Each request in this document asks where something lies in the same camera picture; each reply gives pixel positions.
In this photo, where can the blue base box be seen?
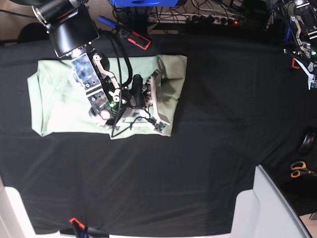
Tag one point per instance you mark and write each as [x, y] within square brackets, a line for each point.
[137, 3]

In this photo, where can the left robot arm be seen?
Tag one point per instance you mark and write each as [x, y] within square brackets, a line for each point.
[300, 37]

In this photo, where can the black table cloth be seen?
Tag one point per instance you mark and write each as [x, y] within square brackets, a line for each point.
[242, 105]

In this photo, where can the red black bracket right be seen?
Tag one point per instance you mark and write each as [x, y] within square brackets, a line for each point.
[294, 64]

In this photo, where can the red clamp bottom edge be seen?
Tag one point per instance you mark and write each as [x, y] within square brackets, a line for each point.
[75, 221]

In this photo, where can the white bin left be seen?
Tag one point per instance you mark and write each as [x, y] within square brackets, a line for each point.
[14, 220]

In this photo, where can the blue handled tool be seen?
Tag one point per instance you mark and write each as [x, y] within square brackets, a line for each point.
[106, 21]

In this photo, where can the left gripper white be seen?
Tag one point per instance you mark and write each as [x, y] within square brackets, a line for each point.
[306, 65]

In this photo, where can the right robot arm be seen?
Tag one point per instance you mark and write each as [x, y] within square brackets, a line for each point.
[115, 104]

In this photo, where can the red black clamp tool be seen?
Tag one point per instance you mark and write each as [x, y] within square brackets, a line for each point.
[134, 38]

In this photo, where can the light green T-shirt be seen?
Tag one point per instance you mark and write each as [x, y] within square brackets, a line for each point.
[59, 104]

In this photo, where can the black round tape roll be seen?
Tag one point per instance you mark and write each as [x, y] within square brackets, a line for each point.
[307, 143]

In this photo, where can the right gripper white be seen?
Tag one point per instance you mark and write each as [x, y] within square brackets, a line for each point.
[143, 111]

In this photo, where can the grey white bin right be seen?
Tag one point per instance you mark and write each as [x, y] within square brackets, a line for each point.
[264, 212]

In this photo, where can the orange handled scissors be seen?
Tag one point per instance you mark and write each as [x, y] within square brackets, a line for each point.
[299, 168]

